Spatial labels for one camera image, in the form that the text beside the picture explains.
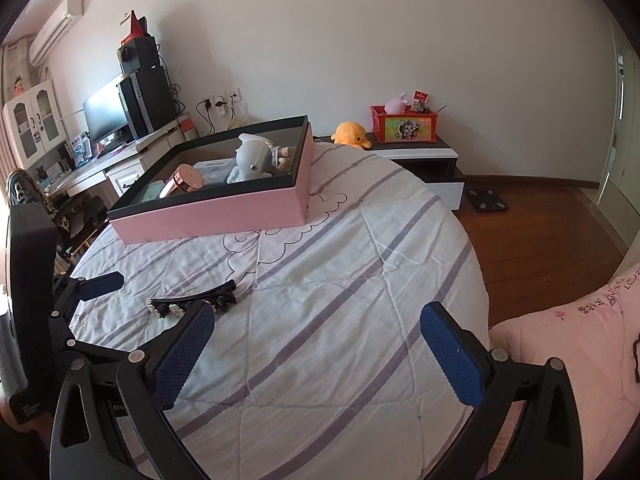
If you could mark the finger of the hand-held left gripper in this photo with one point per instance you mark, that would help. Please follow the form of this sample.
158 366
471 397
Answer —
102 283
100 350

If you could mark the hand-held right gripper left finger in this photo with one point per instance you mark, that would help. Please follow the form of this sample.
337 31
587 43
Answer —
182 355

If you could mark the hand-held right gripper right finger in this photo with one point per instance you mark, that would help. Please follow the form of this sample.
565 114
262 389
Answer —
450 360

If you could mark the black hair clip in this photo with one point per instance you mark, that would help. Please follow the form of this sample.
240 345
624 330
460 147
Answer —
220 300

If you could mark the teal round case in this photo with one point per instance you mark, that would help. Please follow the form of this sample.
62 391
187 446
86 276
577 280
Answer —
154 192

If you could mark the rose gold cup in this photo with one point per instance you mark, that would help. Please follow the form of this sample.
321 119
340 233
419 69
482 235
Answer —
182 180

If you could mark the pink storage box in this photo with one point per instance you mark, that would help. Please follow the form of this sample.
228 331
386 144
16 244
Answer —
225 215

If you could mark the pale wipes packet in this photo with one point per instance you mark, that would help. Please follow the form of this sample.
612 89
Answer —
212 172

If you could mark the pink pig doll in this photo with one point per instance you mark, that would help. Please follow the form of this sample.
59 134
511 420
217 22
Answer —
284 156

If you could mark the black office chair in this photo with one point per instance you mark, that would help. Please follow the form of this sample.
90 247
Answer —
80 215

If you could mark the dark printed jacket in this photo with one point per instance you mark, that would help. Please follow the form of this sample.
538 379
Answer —
25 190

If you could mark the pink printed quilt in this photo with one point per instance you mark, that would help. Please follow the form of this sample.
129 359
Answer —
565 385

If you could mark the white desk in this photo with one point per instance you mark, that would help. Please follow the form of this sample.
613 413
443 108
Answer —
120 160

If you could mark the blue box on desk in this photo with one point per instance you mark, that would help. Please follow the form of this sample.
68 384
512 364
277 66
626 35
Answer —
81 150

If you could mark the white glass-door cabinet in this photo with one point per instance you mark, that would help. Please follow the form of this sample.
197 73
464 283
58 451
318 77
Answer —
35 122

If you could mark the black floor scale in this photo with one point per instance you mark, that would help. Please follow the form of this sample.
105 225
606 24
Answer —
487 200

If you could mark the black computer monitor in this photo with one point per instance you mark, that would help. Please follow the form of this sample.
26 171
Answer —
105 110

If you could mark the orange capped bottle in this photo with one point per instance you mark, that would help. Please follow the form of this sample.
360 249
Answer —
187 127

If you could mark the small pink doll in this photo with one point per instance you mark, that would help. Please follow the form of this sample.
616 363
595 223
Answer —
19 86

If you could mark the black computer tower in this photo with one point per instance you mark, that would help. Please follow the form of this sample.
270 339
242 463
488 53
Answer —
150 100

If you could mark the black and white low cabinet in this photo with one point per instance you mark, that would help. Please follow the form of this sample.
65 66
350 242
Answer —
435 165

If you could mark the red printed storage crate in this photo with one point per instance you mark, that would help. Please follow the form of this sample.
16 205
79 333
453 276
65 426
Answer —
405 127

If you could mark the white air conditioner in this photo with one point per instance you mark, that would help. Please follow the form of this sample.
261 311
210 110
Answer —
55 27

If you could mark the yellow octopus plush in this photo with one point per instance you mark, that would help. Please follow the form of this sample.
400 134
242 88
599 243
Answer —
350 135

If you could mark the red triangular box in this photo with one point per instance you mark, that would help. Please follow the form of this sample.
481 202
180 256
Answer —
136 27

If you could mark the red card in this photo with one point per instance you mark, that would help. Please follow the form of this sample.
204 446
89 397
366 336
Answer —
421 99

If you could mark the pink plush toy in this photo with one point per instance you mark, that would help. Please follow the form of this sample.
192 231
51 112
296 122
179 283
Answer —
396 102

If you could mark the white doorway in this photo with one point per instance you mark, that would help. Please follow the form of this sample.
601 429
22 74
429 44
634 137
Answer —
620 110

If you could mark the white wall sockets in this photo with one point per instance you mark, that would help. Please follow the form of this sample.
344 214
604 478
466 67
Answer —
222 97

